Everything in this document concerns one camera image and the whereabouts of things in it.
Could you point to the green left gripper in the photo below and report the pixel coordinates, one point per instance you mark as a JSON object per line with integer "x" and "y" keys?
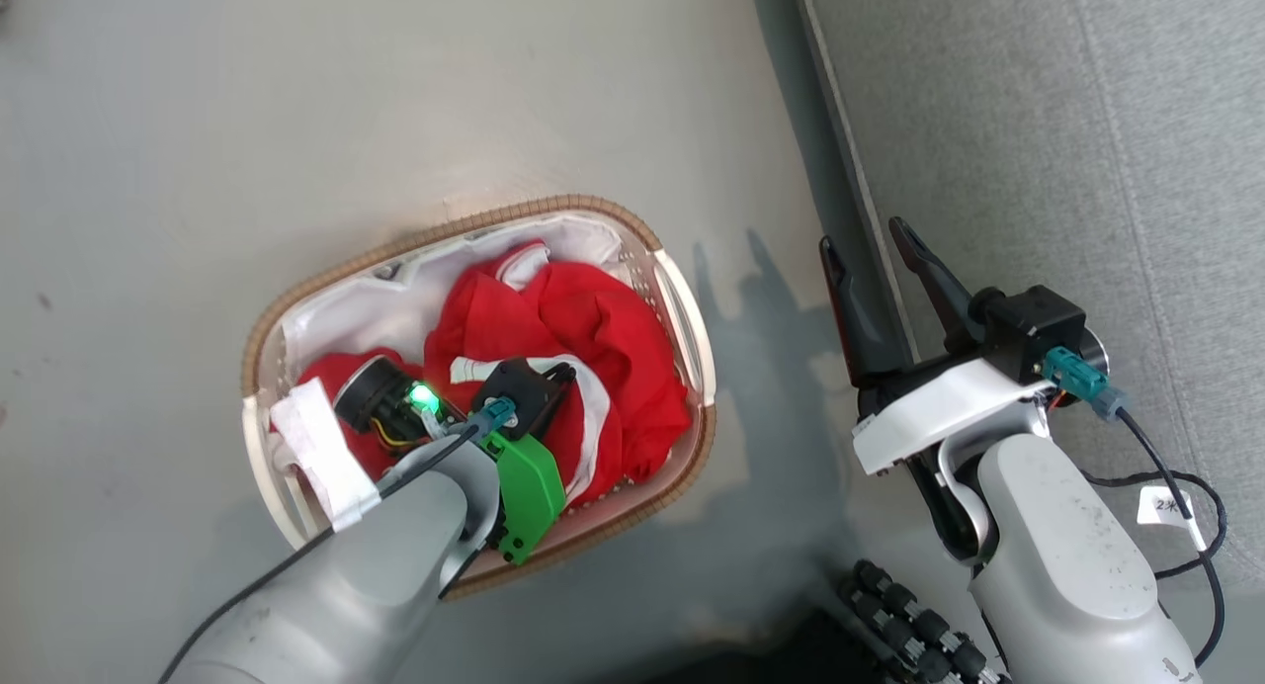
{"x": 529, "y": 486}

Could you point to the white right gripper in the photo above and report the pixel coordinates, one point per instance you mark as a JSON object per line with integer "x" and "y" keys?
{"x": 939, "y": 407}

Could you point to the red and white garment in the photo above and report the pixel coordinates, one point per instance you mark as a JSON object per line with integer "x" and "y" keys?
{"x": 593, "y": 348}

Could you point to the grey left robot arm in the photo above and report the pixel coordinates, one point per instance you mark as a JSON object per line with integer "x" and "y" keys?
{"x": 376, "y": 585}

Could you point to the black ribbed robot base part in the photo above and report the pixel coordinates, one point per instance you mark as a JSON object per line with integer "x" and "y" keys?
{"x": 919, "y": 625}

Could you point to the white basket with wicker rim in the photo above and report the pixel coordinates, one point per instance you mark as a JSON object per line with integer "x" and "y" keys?
{"x": 692, "y": 368}

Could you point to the white cloth basket liner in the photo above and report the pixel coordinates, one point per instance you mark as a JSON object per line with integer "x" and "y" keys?
{"x": 346, "y": 318}

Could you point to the grey fabric sofa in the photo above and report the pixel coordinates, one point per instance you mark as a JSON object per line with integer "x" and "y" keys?
{"x": 988, "y": 121}

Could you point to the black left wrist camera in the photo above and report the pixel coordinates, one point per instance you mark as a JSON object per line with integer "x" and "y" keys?
{"x": 524, "y": 387}

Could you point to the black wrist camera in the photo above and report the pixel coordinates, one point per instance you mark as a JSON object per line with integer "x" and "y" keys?
{"x": 1033, "y": 328}
{"x": 524, "y": 387}

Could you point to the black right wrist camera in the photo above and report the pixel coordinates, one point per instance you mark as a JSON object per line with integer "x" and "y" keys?
{"x": 1033, "y": 328}

